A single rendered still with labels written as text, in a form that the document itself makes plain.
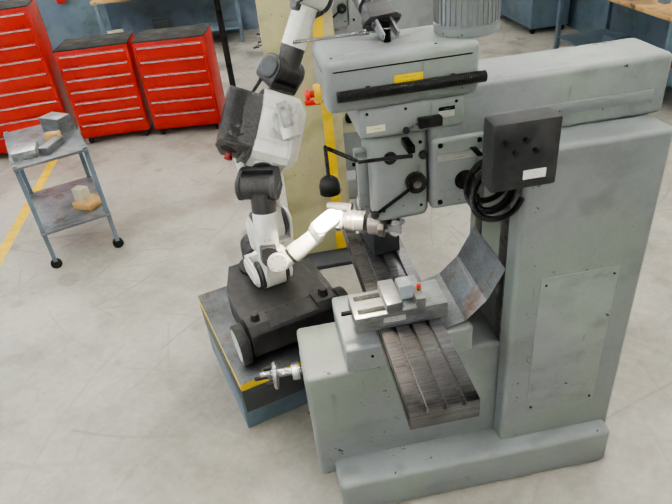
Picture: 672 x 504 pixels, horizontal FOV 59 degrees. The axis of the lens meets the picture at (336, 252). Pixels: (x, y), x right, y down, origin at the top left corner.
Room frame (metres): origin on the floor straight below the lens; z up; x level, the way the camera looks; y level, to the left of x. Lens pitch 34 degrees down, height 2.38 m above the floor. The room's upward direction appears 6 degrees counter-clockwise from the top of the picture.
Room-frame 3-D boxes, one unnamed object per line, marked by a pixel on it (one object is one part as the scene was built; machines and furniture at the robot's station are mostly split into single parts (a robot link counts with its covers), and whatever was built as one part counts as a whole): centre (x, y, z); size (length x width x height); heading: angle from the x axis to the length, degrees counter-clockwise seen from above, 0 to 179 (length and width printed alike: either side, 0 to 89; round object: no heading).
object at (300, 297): (2.45, 0.34, 0.59); 0.64 x 0.52 x 0.33; 22
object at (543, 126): (1.55, -0.56, 1.62); 0.20 x 0.09 x 0.21; 96
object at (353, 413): (1.85, -0.20, 0.41); 0.81 x 0.32 x 0.60; 96
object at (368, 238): (2.26, -0.20, 1.01); 0.22 x 0.12 x 0.20; 14
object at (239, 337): (2.13, 0.49, 0.50); 0.20 x 0.05 x 0.20; 22
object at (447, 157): (1.87, -0.42, 1.47); 0.24 x 0.19 x 0.26; 6
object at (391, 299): (1.74, -0.18, 1.00); 0.15 x 0.06 x 0.04; 7
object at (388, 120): (1.85, -0.27, 1.68); 0.34 x 0.24 x 0.10; 96
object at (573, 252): (1.91, -0.84, 0.78); 0.50 x 0.47 x 1.56; 96
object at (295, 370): (1.80, 0.27, 0.61); 0.16 x 0.12 x 0.12; 96
